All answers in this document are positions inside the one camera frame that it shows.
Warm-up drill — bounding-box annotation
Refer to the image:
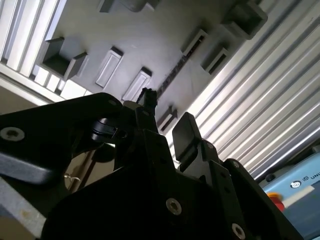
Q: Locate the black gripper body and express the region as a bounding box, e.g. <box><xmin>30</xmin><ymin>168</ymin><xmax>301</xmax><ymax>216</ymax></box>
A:
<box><xmin>41</xmin><ymin>164</ymin><xmax>237</xmax><ymax>240</ymax></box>

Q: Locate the RAM stick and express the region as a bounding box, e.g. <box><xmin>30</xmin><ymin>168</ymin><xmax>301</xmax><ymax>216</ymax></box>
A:
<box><xmin>154</xmin><ymin>29</ymin><xmax>210</xmax><ymax>95</ymax></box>

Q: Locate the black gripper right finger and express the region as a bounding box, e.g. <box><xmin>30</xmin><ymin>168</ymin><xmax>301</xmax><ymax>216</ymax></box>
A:
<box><xmin>171</xmin><ymin>111</ymin><xmax>305</xmax><ymax>240</ymax></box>

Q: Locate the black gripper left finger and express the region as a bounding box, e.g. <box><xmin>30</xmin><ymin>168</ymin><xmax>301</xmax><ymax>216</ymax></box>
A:
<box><xmin>0</xmin><ymin>87</ymin><xmax>179</xmax><ymax>185</ymax></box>

